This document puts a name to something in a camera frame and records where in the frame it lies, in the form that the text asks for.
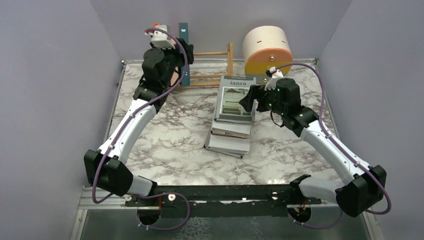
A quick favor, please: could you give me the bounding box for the bottom grey white book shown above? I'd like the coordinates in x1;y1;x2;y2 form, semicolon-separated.
203;132;251;158

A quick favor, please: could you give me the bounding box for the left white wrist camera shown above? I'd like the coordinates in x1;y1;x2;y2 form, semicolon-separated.
144;30;176;50

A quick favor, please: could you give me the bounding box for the white book with brown stripes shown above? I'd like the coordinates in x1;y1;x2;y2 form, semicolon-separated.
210;120;253;139

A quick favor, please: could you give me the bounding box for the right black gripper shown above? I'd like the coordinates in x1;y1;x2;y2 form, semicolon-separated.
239;83;287;117

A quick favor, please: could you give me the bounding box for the grey book with plant cover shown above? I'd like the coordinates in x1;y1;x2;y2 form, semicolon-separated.
213;75;257;126

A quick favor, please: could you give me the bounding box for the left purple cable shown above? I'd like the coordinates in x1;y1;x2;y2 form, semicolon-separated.
91;27;190;205

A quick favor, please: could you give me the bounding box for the white rose Designer Fate book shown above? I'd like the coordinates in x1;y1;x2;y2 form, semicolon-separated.
169;67;181;88

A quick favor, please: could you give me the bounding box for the wooden book rack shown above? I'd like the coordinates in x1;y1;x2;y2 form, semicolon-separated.
178;42;234;87

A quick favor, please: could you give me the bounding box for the round cream drawer cabinet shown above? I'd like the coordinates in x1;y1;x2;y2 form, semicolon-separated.
242;25;294;84

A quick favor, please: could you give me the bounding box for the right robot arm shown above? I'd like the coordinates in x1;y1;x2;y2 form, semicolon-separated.
239;78;387;217

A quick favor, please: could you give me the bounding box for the teal Humor book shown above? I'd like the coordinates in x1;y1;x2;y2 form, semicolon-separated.
178;22;191;86

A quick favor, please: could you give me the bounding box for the purple cable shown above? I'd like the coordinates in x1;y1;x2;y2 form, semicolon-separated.
91;27;190;205
274;62;392;216

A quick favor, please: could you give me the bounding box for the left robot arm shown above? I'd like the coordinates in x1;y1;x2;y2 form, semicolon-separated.
83;38;194;206

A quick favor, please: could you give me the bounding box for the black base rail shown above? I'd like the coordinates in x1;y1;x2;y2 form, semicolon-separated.
125;184;322;218

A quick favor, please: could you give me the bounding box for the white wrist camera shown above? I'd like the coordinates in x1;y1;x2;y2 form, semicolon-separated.
264;66;285;91
144;30;176;50

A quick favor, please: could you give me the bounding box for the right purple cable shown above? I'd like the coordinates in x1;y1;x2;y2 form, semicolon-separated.
274;62;392;216

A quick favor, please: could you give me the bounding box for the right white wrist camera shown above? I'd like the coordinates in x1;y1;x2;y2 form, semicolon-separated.
264;66;285;91

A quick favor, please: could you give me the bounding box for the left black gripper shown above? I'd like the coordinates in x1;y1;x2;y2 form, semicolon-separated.
153;38;193;87

